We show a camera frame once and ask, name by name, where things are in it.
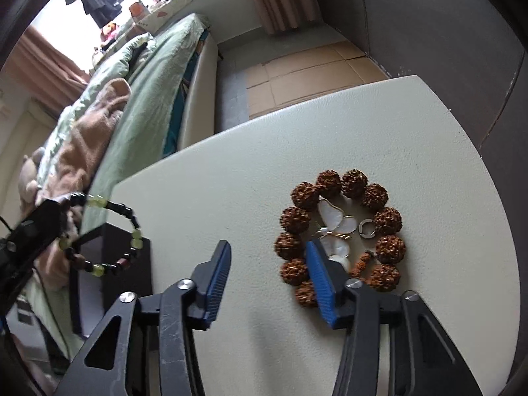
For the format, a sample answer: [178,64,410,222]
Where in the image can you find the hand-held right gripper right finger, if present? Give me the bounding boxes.
[305,240,483,396]

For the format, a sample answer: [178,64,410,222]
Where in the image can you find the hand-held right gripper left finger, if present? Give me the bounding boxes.
[53,239,232,396]

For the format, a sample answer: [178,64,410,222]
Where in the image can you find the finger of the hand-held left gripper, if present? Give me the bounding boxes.
[6,198,67,258]

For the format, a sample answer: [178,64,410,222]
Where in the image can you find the black and yellow bead bracelet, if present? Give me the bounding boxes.
[58,192,145,277]

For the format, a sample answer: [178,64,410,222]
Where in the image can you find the white shell butterfly ornament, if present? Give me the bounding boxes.
[311,199,357,271]

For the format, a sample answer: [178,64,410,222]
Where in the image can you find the black jewelry box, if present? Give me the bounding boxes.
[68,223,154,337]

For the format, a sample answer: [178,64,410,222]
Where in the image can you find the brown rough bead bracelet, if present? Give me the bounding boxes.
[274,168,407,308]

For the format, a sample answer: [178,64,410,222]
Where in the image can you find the beige plush toy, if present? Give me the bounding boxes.
[16,148,46,215]

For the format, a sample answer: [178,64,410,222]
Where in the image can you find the pink fleece blanket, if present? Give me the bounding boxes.
[37,78,133,289]

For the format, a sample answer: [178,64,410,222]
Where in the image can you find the bed with green sheet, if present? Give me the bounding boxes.
[0,12,219,364]

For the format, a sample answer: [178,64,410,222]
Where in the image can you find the green floral duvet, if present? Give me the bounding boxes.
[37,35,157,182]

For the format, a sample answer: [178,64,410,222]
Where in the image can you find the flattened cardboard sheets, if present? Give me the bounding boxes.
[246,41,390,120]

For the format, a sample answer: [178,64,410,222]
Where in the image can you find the window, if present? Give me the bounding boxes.
[25,0,166,75]

